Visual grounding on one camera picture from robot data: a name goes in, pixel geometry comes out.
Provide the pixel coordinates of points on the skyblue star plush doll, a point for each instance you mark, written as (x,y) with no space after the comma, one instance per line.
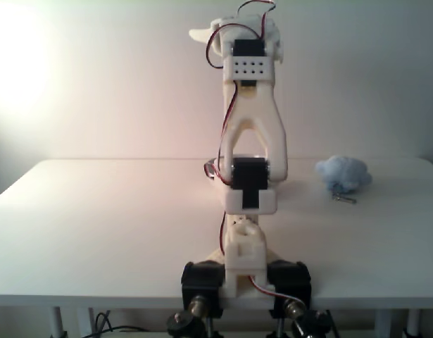
(343,172)

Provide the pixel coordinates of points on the black table clamp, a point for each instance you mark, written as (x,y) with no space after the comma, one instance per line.
(290,281)
(202,281)

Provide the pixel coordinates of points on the black tripod head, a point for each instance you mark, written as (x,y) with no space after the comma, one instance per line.
(313,324)
(176,323)

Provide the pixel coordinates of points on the white table leg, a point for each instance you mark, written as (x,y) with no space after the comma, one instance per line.
(382,324)

